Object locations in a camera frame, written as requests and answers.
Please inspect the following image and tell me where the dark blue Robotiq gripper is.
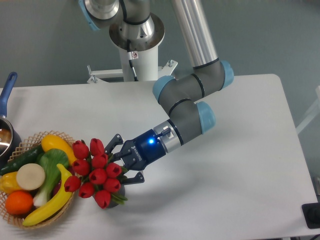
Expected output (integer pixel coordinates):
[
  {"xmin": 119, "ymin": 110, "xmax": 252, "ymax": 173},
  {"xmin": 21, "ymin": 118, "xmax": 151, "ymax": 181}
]
[{"xmin": 104, "ymin": 119, "xmax": 181, "ymax": 185}]

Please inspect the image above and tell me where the red tulip bouquet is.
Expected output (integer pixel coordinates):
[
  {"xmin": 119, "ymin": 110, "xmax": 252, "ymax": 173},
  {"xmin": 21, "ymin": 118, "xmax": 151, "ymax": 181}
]
[{"xmin": 63, "ymin": 138, "xmax": 127, "ymax": 209}]

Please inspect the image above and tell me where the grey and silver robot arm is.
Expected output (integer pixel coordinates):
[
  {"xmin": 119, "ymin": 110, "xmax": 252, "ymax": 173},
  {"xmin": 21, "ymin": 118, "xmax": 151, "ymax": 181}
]
[{"xmin": 78, "ymin": 0, "xmax": 234, "ymax": 185}]

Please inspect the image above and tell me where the dark grey ribbed vase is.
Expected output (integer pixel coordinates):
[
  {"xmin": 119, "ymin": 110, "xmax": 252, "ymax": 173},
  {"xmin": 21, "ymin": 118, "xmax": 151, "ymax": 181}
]
[{"xmin": 107, "ymin": 184, "xmax": 126, "ymax": 209}]

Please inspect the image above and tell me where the yellow banana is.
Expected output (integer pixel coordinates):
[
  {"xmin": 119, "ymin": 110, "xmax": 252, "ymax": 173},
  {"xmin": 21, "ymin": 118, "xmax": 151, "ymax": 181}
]
[{"xmin": 22, "ymin": 163, "xmax": 73, "ymax": 227}]

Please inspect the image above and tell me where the green bok choy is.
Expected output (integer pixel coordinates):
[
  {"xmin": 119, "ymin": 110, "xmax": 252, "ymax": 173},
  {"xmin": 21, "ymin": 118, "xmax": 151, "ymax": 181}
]
[{"xmin": 33, "ymin": 148, "xmax": 69, "ymax": 208}]

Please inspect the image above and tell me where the yellow squash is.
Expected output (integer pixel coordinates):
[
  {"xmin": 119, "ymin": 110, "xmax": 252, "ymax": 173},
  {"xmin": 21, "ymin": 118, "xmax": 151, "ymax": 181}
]
[{"xmin": 41, "ymin": 134, "xmax": 77, "ymax": 166}]

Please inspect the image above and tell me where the woven wicker basket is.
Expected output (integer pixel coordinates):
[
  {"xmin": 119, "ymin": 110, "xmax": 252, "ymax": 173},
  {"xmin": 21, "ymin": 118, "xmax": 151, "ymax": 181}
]
[{"xmin": 0, "ymin": 130, "xmax": 75, "ymax": 230}]

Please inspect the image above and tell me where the green cucumber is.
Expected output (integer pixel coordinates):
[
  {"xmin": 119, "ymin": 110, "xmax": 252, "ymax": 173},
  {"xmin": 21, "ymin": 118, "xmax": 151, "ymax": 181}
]
[{"xmin": 0, "ymin": 145, "xmax": 44, "ymax": 176}]

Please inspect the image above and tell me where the beige round radish slice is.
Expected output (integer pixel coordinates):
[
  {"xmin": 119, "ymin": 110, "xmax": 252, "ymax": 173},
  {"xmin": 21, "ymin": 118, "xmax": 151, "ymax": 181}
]
[{"xmin": 16, "ymin": 163, "xmax": 46, "ymax": 191}]

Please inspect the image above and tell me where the orange fruit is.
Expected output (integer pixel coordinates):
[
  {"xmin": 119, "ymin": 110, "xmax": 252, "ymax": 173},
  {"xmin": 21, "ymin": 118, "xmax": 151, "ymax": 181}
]
[{"xmin": 5, "ymin": 190, "xmax": 33, "ymax": 215}]

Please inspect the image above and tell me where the yellow bell pepper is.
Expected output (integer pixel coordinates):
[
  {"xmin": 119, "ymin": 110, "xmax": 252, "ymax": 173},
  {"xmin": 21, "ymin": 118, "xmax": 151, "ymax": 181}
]
[{"xmin": 0, "ymin": 171, "xmax": 24, "ymax": 195}]

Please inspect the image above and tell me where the black device at table edge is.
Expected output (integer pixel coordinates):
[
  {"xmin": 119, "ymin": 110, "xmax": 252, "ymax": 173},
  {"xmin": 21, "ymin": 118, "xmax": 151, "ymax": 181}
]
[{"xmin": 301, "ymin": 202, "xmax": 320, "ymax": 229}]

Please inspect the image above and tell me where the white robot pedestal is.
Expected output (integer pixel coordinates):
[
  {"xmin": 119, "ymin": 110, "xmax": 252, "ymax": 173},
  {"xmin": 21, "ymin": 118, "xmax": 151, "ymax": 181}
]
[{"xmin": 87, "ymin": 46, "xmax": 178, "ymax": 84}]

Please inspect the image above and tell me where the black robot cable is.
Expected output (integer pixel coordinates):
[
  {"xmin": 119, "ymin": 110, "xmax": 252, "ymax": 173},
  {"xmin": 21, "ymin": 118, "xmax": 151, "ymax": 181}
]
[{"xmin": 126, "ymin": 39, "xmax": 139, "ymax": 82}]

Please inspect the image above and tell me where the blue handled saucepan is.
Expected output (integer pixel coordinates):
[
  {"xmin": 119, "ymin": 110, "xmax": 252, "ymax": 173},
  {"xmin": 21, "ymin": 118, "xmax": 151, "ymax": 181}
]
[{"xmin": 0, "ymin": 72, "xmax": 21, "ymax": 169}]

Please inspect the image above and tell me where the white metal frame right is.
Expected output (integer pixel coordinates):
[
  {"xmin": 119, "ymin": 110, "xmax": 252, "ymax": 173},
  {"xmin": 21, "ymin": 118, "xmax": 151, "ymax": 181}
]
[{"xmin": 296, "ymin": 86, "xmax": 320, "ymax": 135}]

